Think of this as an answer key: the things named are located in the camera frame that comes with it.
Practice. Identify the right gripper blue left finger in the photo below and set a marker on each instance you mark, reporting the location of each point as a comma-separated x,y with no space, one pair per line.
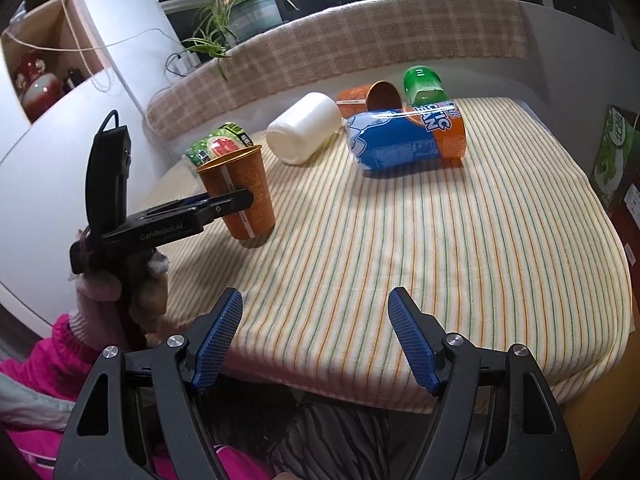
104,438

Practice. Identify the striped yellow table cloth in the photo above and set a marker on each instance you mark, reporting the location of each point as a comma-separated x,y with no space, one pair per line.
509,245

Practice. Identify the pink sleeve forearm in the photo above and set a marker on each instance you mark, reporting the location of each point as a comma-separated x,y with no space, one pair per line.
37,394

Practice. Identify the red white ceramic vase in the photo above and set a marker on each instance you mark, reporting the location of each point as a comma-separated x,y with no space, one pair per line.
37,88

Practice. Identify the orange paper cup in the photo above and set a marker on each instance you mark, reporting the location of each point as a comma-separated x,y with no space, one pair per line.
380,95
242,175

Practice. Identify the green label plastic cup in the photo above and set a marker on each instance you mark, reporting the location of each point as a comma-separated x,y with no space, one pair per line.
226,139

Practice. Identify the grey fuzzy fabric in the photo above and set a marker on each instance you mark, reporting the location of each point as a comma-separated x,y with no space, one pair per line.
333,440

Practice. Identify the potted spider plant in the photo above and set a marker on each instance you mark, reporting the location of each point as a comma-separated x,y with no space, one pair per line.
224,24

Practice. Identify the plaid beige sill cloth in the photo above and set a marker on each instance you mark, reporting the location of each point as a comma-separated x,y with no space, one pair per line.
337,41

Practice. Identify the dark small bottle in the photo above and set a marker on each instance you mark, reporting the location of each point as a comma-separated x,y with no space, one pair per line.
73,79

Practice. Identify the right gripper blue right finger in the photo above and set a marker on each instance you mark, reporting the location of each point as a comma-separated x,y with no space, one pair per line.
525,436

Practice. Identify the green cardboard box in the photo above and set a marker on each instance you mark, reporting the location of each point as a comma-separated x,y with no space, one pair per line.
619,145

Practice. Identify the white power adapter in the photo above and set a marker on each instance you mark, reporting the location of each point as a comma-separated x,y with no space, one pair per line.
191,60

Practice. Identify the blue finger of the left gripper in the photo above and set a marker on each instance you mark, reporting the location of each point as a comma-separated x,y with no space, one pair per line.
167,221
192,201

